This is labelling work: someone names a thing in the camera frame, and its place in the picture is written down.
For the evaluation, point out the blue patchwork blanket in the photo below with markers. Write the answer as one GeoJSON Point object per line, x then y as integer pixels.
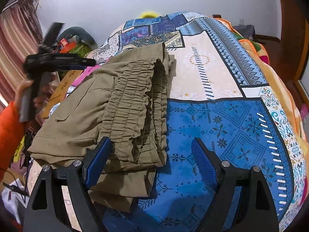
{"type": "Point", "coordinates": [217, 125]}

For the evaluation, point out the person's left forearm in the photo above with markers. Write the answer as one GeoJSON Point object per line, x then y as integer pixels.
{"type": "Point", "coordinates": [9, 135]}

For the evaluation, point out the white plastic bag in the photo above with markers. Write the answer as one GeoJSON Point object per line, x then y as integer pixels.
{"type": "Point", "coordinates": [12, 203]}

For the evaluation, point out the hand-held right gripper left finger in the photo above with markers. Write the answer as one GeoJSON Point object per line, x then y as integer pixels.
{"type": "Point", "coordinates": [96, 160]}

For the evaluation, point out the mustard yellow garment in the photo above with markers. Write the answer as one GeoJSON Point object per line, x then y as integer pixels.
{"type": "Point", "coordinates": [61, 87]}

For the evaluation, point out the orange box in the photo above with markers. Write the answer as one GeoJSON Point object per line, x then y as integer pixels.
{"type": "Point", "coordinates": [70, 48]}

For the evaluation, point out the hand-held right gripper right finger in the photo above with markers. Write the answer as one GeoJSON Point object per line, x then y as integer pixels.
{"type": "Point", "coordinates": [204, 160]}

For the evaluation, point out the brown patterned curtain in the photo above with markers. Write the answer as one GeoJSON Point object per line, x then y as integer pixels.
{"type": "Point", "coordinates": [30, 14]}

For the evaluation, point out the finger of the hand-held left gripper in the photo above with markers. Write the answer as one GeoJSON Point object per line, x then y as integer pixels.
{"type": "Point", "coordinates": [54, 31]}
{"type": "Point", "coordinates": [74, 62]}

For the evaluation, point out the small red box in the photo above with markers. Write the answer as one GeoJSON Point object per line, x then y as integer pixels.
{"type": "Point", "coordinates": [64, 41]}

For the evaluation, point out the wooden bed post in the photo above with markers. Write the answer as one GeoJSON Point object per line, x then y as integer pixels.
{"type": "Point", "coordinates": [216, 16]}

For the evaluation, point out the grey backpack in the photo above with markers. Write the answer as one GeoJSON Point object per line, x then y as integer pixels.
{"type": "Point", "coordinates": [246, 31]}

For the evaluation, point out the pink garment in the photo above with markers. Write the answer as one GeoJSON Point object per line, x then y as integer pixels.
{"type": "Point", "coordinates": [84, 76]}

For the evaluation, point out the olive green pants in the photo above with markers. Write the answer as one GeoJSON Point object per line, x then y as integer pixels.
{"type": "Point", "coordinates": [96, 96]}

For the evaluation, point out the yellow curved cushion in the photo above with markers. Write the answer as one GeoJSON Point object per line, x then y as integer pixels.
{"type": "Point", "coordinates": [148, 14]}

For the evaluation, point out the striped pink gold curtain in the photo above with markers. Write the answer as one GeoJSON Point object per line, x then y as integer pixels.
{"type": "Point", "coordinates": [12, 48]}

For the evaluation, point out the person's left hand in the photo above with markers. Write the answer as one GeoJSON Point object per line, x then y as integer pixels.
{"type": "Point", "coordinates": [23, 89]}

